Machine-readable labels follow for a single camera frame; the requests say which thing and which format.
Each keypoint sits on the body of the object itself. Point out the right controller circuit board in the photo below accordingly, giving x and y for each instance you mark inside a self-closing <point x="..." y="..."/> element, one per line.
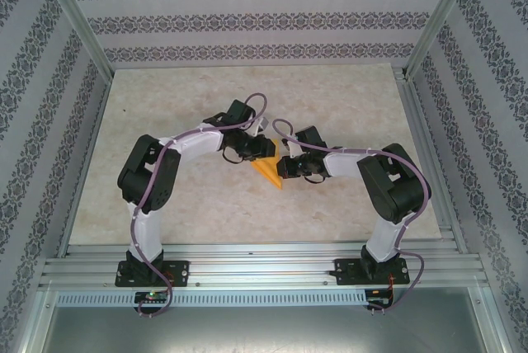
<point x="378" y="295"/>

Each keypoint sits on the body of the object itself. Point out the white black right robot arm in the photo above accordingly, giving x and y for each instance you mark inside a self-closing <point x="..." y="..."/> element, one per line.
<point x="383" y="237"/>

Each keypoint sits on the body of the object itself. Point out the aluminium front mounting rails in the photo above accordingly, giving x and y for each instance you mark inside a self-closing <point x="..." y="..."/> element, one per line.
<point x="264" y="266"/>

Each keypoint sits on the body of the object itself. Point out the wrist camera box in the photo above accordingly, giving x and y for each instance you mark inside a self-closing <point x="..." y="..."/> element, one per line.
<point x="290" y="147"/>
<point x="262" y="125"/>

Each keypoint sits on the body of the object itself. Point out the aluminium frame post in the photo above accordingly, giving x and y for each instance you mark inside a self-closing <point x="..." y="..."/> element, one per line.
<point x="439" y="19"/>
<point x="79" y="19"/>

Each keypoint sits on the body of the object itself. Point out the left controller circuit board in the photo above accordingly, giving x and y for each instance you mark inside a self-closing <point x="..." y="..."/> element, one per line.
<point x="152" y="297"/>

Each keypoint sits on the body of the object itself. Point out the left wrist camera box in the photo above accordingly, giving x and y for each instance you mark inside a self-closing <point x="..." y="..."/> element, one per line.
<point x="262" y="125"/>

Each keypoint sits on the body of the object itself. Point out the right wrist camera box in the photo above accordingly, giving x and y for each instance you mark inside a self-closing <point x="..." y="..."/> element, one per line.
<point x="290" y="147"/>

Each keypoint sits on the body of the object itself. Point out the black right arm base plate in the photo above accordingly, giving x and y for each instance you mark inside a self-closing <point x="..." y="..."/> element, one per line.
<point x="344" y="272"/>

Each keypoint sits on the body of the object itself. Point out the controller circuit board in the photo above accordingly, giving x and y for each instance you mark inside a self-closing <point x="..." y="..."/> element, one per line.
<point x="378" y="295"/>
<point x="152" y="297"/>

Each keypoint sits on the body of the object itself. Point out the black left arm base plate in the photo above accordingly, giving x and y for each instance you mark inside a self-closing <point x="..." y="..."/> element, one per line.
<point x="181" y="272"/>

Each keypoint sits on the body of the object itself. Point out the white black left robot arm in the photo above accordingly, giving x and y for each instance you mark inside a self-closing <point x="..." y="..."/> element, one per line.
<point x="144" y="237"/>

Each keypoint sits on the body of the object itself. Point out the grey metal sheet panel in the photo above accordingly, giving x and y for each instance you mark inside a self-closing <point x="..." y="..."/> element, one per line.
<point x="264" y="328"/>

